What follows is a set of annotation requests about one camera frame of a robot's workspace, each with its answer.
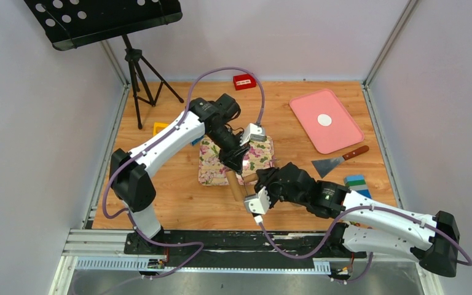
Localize wooden rolling pin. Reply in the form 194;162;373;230
225;170;258;202

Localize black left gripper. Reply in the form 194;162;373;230
208;125;252;177

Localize metal scraper wooden handle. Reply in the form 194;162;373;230
312;145;369;178

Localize floral yellow tray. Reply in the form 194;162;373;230
199;136;276;186

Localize white and blue toy block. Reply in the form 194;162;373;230
191;137;203;146

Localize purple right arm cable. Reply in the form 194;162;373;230
254;205;472;285

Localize blue green stacked blocks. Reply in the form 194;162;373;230
344;175;372;199

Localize red toy block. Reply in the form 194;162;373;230
232;74;257;91

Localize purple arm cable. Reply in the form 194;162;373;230
254;205;472;285
69;66;266;295

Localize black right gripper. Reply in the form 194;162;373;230
254;168;307;210

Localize yellow triangular toy block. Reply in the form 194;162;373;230
152;122;169;136

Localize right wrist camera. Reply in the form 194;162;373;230
244;187;270;215

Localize flat white dough wrapper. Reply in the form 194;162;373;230
317;114;332;127

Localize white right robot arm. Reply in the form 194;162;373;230
244;163;472;277

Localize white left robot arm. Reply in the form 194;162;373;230
108;94;262;254

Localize black music stand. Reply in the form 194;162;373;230
25;0;184;128

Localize pink tray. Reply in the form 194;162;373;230
289;89;364;154

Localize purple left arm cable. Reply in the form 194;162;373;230
69;66;266;295

